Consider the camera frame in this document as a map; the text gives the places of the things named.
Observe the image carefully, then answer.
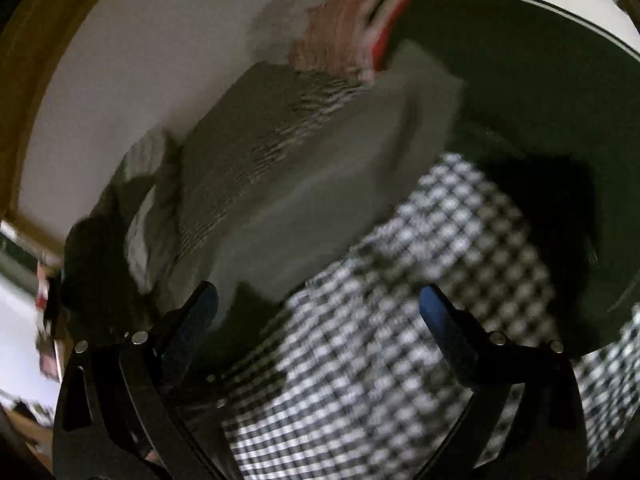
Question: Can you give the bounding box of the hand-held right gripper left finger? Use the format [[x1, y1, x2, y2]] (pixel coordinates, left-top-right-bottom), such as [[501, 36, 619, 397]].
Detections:
[[51, 281, 236, 480]]

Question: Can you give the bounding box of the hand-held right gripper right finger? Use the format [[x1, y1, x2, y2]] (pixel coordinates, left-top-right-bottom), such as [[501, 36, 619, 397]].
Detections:
[[417, 284, 588, 480]]

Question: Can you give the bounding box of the grey garment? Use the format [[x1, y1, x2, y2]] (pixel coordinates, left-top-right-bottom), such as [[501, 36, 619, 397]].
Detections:
[[124, 40, 467, 361]]

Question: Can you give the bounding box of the black white checkered bed sheet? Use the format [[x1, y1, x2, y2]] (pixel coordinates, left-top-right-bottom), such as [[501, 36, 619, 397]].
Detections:
[[215, 152, 640, 480]]

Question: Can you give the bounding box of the dark cloth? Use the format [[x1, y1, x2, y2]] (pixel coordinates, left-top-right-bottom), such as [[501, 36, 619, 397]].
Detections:
[[61, 180, 168, 347]]

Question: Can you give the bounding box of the dark green blanket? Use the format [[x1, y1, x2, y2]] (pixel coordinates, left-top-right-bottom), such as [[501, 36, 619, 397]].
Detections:
[[380, 0, 640, 357]]

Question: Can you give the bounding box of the red striped cloth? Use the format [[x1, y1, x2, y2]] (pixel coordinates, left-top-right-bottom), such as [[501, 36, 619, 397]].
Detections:
[[289, 0, 451, 86]]

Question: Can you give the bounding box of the wooden bed frame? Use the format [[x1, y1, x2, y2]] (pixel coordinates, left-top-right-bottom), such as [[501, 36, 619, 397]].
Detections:
[[0, 0, 151, 243]]

